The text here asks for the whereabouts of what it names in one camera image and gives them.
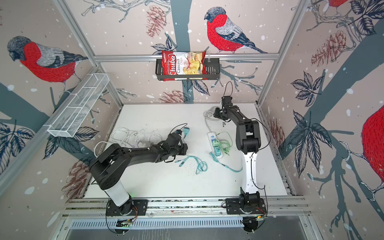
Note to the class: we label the light green charger adapter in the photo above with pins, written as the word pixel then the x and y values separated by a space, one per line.
pixel 217 151

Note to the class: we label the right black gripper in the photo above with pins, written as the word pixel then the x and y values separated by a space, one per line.
pixel 215 113

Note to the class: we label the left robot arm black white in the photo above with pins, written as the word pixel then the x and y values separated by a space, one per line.
pixel 108 168

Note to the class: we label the white wire mesh shelf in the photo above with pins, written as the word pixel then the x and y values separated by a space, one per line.
pixel 81 102

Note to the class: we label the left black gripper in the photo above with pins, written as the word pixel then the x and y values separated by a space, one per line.
pixel 184 149

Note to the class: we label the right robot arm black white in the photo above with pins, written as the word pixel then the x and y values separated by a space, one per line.
pixel 248 141

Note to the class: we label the black wall basket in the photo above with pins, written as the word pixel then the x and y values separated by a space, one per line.
pixel 209 70

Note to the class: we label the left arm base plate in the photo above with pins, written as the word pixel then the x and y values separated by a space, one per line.
pixel 133 207

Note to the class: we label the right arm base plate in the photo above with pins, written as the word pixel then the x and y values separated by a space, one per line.
pixel 234 207

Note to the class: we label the red cassava chips bag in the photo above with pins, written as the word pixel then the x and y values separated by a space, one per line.
pixel 182 63

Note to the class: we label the white power strip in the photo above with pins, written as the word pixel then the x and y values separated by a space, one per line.
pixel 211 136

